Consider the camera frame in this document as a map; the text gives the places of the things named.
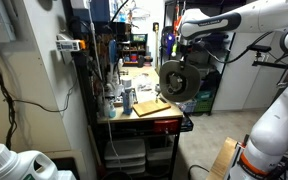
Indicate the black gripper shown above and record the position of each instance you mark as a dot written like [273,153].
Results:
[188,48]

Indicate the pale blue plastic crate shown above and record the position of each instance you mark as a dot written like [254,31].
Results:
[189,107]

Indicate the white orange wall device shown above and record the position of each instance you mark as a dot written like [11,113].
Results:
[69,45]

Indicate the black metal shelving rack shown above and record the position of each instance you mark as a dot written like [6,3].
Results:
[217,83]

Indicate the small clear blue bottle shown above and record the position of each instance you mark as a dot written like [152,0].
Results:
[112,111]

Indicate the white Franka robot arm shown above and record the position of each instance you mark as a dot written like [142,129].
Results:
[277,126]

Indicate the wooden top workbench black frame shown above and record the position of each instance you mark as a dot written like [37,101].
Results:
[140,118]

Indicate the green plastic crate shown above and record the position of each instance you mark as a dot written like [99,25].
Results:
[204,104]

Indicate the white detergent jug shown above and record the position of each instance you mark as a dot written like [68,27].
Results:
[10,165]

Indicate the purple hanging tool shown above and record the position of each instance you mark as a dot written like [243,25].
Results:
[170,41]

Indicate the white plastic storage bin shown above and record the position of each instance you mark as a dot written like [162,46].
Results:
[125,150]

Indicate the small dark shelf organizer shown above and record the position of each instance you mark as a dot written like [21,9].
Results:
[134,50]

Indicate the red tool drawer box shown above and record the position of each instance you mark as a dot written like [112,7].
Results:
[165,126]

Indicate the white capped spray can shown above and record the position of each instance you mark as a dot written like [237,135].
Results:
[128,100]

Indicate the wooden board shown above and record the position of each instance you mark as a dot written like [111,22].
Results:
[220,160]
[150,107]

